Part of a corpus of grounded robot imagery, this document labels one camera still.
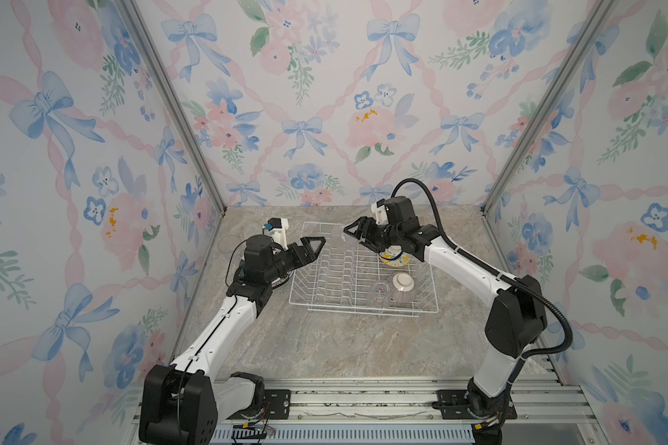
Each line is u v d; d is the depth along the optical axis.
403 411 0.73
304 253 0.69
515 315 0.47
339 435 0.70
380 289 0.85
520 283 0.48
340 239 0.82
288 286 0.72
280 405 0.74
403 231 0.67
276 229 0.71
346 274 0.95
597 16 0.69
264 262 0.61
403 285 0.89
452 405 0.73
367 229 0.75
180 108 0.88
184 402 0.39
